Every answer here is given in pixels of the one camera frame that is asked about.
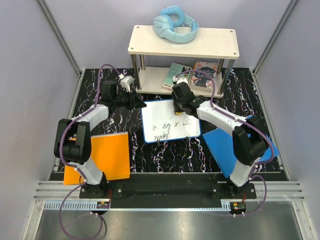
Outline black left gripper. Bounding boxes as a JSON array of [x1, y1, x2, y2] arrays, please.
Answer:
[[113, 88, 147, 111]]

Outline blue-framed whiteboard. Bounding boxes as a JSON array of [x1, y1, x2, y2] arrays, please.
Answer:
[[141, 99, 202, 144]]

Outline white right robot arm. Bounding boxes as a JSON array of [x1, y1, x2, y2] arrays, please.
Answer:
[[172, 82, 278, 199]]

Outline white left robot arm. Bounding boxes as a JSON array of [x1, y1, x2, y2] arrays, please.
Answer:
[[54, 76, 147, 198]]

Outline black marble-pattern mat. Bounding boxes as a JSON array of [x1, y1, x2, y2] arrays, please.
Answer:
[[48, 67, 291, 181]]

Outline Little Women book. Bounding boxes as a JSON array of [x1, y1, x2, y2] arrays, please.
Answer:
[[189, 61, 218, 91]]

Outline teal paperback book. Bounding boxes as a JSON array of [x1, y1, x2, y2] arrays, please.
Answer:
[[161, 63, 193, 91]]

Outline orange folder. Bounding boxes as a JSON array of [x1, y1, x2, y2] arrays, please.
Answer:
[[78, 132, 130, 185]]

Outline white two-tier shelf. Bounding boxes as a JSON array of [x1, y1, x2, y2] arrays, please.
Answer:
[[128, 25, 240, 98]]

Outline light blue headphones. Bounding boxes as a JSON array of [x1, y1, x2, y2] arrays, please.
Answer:
[[153, 5, 199, 44]]

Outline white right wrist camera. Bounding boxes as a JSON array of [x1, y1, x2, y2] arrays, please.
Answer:
[[172, 76, 189, 85]]

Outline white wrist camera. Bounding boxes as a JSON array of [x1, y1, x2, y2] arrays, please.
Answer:
[[172, 76, 189, 85], [119, 74, 134, 93]]

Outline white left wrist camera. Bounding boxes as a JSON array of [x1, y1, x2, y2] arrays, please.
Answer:
[[119, 74, 134, 93]]

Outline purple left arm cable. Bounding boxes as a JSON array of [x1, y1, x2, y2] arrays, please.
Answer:
[[58, 63, 125, 239]]

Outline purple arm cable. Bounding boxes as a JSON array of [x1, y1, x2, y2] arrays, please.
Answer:
[[172, 69, 276, 218], [58, 63, 125, 239]]

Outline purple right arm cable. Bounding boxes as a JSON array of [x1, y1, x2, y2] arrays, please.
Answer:
[[172, 69, 276, 218]]

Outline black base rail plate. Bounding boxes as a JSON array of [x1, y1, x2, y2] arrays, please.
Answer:
[[79, 172, 257, 200]]

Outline aluminium slotted rail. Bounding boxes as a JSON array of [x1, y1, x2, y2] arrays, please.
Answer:
[[33, 181, 305, 212]]

